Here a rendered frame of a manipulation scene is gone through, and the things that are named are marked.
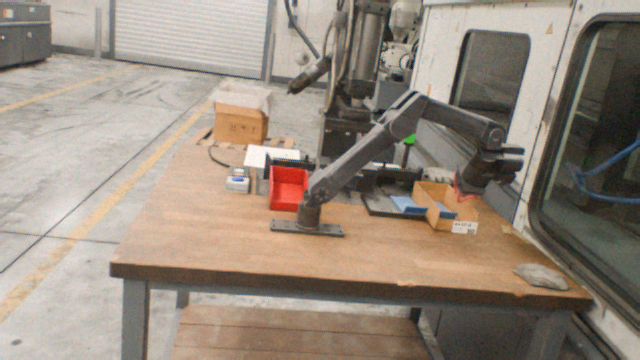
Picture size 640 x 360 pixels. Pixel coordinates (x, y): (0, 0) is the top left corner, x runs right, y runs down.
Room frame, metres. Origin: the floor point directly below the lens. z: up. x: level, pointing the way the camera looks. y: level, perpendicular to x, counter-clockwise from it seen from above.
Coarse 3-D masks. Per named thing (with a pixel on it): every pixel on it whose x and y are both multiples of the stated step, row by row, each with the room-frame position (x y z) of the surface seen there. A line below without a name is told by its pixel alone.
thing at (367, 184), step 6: (318, 168) 1.61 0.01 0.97; (366, 174) 1.62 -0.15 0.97; (372, 174) 1.63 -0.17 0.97; (354, 180) 1.66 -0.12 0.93; (360, 180) 1.62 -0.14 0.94; (366, 180) 1.63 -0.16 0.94; (372, 180) 1.63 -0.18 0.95; (354, 186) 1.65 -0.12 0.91; (360, 186) 1.62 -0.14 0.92; (366, 186) 1.63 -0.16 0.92; (372, 186) 1.63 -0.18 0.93; (360, 192) 1.62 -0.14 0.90; (366, 192) 1.63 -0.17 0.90; (372, 192) 1.63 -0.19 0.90
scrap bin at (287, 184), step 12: (276, 168) 1.58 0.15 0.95; (288, 168) 1.59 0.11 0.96; (300, 168) 1.60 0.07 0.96; (276, 180) 1.59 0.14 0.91; (288, 180) 1.59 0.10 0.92; (300, 180) 1.60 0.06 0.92; (276, 192) 1.49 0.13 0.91; (288, 192) 1.50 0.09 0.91; (300, 192) 1.52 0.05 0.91; (276, 204) 1.34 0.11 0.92; (288, 204) 1.35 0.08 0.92
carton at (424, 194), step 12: (420, 192) 1.55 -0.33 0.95; (432, 192) 1.63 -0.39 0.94; (444, 192) 1.63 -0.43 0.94; (420, 204) 1.53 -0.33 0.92; (432, 204) 1.43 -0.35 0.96; (444, 204) 1.61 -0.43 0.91; (456, 204) 1.54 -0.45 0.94; (468, 204) 1.46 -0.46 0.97; (432, 216) 1.41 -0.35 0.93; (468, 216) 1.44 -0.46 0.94; (444, 228) 1.38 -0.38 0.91; (456, 228) 1.39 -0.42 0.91; (468, 228) 1.39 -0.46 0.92
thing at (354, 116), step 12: (336, 96) 1.84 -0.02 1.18; (360, 96) 1.64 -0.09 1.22; (348, 108) 1.60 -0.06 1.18; (360, 108) 1.64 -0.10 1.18; (324, 120) 1.60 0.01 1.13; (336, 120) 1.61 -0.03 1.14; (348, 120) 1.62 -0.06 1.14; (360, 120) 1.64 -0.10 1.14; (372, 120) 1.68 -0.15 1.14; (348, 132) 1.65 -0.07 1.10; (360, 132) 1.62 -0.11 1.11
